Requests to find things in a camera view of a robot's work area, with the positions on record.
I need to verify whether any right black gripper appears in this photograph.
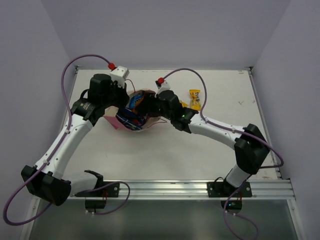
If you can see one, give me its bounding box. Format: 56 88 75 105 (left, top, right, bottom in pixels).
134 91 174 121

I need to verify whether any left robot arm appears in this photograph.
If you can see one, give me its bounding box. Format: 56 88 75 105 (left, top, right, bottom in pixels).
21 72 129 206

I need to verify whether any blue snack packet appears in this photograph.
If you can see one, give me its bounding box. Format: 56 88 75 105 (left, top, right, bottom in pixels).
127 90 145 109

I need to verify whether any pink beige paper bag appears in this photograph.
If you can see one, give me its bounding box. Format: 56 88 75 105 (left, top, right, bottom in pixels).
103 79 167 132

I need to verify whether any dark blue chip bag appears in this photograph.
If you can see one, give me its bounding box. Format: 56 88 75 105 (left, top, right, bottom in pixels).
115 108 149 131

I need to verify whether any black controller box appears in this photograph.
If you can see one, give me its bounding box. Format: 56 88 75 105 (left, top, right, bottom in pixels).
220 200 243 212
84 197 107 212

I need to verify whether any left black controller box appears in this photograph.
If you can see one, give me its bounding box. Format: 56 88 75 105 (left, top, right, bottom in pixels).
84 197 107 212

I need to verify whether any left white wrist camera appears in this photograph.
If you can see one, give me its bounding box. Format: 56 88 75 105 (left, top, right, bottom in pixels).
109 66 130 88

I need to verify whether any right black controller box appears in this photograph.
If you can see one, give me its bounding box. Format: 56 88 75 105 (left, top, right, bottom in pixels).
220 200 243 212

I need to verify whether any yellow orange snack packet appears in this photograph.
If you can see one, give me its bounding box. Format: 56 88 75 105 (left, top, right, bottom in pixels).
179 100 189 108

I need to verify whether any aluminium front rail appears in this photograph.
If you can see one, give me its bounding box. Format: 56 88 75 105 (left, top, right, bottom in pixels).
32 178 296 201

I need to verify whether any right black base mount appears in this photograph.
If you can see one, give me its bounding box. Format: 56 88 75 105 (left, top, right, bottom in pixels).
206 177 253 198

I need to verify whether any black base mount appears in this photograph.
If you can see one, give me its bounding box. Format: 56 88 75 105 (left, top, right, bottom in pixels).
206 177 253 198
75 181 120 198

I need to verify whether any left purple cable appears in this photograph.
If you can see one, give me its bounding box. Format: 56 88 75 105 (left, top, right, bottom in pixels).
3 53 131 225

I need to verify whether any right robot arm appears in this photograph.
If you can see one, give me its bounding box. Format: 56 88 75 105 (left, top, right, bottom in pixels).
136 90 270 197

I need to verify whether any yellow candy bag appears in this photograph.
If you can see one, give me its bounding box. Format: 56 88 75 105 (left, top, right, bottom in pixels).
189 89 202 111

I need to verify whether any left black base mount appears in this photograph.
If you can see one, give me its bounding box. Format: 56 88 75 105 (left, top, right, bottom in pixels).
75 181 120 198

